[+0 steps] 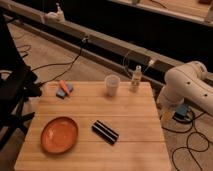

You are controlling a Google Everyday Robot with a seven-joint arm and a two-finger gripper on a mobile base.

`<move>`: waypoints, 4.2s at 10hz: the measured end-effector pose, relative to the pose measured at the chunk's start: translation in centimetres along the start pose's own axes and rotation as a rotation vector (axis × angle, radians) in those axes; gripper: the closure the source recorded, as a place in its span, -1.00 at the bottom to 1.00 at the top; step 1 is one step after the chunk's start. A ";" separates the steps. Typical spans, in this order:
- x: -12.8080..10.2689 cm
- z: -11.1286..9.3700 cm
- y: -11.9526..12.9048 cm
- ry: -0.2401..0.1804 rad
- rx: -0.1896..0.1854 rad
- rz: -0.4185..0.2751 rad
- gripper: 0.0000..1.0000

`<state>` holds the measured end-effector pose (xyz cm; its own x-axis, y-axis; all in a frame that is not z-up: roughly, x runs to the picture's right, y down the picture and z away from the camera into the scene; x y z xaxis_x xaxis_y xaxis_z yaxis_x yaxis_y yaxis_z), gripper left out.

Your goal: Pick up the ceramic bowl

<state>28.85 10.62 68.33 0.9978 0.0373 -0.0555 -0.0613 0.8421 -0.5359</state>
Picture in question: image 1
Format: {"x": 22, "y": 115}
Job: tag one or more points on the small clear spray bottle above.
{"x": 136, "y": 79}

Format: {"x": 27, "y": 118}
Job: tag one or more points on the black chair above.
{"x": 17, "y": 88}

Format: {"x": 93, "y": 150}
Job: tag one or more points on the translucent plastic cup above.
{"x": 112, "y": 83}

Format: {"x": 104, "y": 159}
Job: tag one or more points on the long metal rail beam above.
{"x": 114, "y": 29}

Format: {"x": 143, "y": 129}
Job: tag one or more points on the black striped rectangular box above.
{"x": 106, "y": 133}

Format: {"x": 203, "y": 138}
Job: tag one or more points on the blue box at robot base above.
{"x": 181, "y": 111}

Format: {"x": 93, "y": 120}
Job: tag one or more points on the white clamp on rail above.
{"x": 58, "y": 15}

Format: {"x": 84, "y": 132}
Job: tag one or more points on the orange carrot toy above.
{"x": 64, "y": 87}

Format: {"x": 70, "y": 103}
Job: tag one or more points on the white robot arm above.
{"x": 187, "y": 82}

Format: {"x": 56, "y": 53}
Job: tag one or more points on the orange ceramic bowl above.
{"x": 59, "y": 135}

